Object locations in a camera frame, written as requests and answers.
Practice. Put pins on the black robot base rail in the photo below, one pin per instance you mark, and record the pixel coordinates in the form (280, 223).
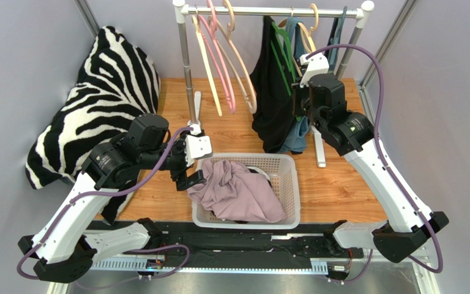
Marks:
(302, 250)

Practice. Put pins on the blue ribbed tank top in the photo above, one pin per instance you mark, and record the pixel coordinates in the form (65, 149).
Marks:
(295, 141)

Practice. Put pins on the green hanger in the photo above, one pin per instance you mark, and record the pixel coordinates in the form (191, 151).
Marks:
(281, 47)

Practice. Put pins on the black white striped tank top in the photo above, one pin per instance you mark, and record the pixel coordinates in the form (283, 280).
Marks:
(257, 170)

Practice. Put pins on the white plastic laundry basket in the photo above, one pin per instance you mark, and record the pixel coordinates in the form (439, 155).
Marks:
(282, 171)

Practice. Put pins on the cream white hanger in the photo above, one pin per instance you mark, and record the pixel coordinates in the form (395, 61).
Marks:
(204, 54)

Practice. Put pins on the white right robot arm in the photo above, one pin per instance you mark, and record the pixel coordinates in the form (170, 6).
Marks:
(410, 222)

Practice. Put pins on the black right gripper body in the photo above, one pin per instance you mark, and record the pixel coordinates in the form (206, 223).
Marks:
(297, 100)

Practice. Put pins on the blue grey hanger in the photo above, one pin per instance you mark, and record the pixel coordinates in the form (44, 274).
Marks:
(334, 39)

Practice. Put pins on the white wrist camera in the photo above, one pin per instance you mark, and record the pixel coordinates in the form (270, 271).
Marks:
(197, 145)
(317, 64)

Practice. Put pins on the pink lilac tank top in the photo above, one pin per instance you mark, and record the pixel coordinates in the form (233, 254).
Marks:
(234, 192)

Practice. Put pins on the pink plastic hanger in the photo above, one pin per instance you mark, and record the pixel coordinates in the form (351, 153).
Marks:
(211, 27)

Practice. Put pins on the beige hanger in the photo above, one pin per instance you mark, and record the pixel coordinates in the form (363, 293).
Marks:
(245, 85)

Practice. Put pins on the zebra striped pillow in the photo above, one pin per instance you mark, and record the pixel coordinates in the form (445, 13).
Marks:
(116, 83)

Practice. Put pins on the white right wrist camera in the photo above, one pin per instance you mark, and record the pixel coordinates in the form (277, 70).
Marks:
(317, 64)

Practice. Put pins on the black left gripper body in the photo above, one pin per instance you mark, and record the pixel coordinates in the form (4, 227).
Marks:
(175, 160)

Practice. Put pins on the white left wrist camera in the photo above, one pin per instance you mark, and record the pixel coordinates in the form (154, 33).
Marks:
(197, 145)

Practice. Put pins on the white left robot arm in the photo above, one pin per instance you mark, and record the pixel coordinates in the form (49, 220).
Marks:
(62, 250)

